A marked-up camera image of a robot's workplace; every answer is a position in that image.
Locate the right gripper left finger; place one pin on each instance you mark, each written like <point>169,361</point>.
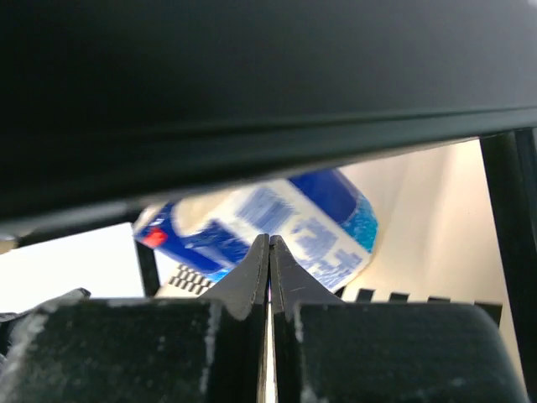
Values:
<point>206,349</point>

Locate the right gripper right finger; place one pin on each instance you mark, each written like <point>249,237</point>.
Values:
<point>329,350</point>

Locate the blue Tempo paper roll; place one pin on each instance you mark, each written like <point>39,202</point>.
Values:
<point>328,225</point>

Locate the beige three-tier shelf rack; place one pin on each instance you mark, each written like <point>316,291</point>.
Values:
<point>108,107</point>

